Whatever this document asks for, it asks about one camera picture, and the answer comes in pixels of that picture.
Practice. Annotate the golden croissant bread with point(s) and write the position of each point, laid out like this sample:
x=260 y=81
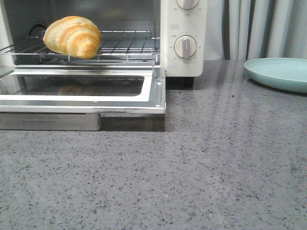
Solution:
x=74 y=36

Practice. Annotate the glass oven door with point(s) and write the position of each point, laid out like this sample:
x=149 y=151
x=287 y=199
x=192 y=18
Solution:
x=79 y=98

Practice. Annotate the white Toshiba toaster oven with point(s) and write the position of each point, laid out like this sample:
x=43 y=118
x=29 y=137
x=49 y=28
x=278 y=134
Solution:
x=163 y=18

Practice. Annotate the lower white timer knob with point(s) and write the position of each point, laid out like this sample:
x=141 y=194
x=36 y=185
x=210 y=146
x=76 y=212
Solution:
x=185 y=47

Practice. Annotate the upper white temperature knob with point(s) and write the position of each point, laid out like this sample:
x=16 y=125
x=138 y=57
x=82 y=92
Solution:
x=187 y=4

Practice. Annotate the grey pleated curtain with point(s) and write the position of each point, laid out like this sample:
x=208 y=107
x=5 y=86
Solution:
x=250 y=29

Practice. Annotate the light green plate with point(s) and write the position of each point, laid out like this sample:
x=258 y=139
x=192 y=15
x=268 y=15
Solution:
x=288 y=74

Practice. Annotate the metal wire oven rack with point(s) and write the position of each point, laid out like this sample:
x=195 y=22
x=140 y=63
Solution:
x=117 y=47

